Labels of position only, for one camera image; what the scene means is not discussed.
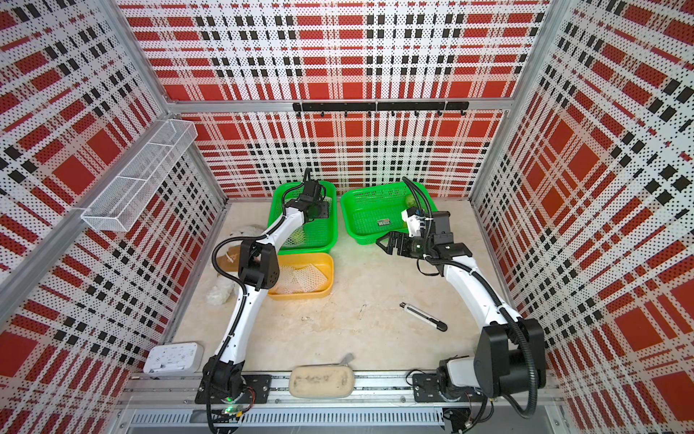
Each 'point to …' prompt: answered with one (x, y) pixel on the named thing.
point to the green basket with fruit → (370, 212)
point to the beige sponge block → (336, 381)
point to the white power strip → (174, 358)
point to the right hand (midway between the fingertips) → (390, 244)
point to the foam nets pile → (299, 280)
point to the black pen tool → (424, 316)
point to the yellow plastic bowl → (323, 261)
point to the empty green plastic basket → (315, 235)
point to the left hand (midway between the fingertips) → (325, 206)
